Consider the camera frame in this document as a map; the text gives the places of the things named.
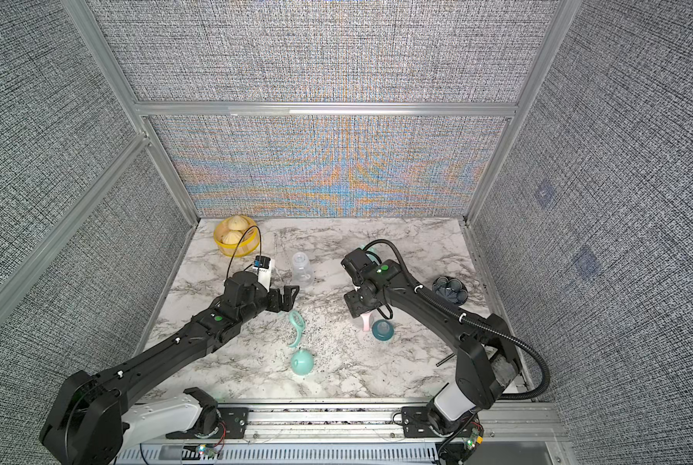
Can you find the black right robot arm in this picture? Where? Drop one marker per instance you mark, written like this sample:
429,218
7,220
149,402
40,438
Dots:
487,362

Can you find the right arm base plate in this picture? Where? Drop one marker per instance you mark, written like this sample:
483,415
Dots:
427,423

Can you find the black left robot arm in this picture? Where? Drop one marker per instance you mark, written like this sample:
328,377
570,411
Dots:
85,425

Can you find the lower steamed bun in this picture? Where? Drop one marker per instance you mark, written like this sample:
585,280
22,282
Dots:
232,237

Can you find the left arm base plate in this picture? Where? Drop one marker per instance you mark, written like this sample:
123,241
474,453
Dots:
228,422

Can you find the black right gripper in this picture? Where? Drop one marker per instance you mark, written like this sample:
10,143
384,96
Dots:
355,308

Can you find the yellow bamboo steamer basket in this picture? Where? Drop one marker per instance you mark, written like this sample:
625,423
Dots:
249,243

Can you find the clear bottle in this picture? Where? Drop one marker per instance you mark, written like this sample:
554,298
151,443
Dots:
302,273

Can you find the patterned small bowl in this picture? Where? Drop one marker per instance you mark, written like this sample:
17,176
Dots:
451,289

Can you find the steamed bun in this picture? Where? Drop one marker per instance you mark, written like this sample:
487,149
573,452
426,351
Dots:
232,237
237,223

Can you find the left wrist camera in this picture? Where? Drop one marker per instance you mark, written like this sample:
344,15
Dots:
263,267

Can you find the aluminium front rail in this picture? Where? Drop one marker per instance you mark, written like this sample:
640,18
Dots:
324,432

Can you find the upper steamed bun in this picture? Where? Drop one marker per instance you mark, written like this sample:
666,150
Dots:
237,223

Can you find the teal nipple collar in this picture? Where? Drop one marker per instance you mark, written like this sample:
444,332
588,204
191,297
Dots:
382,330

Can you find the mint cap left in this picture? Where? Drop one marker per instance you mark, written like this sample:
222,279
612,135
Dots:
302,362

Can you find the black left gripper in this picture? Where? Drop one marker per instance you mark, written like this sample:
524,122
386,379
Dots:
288,299

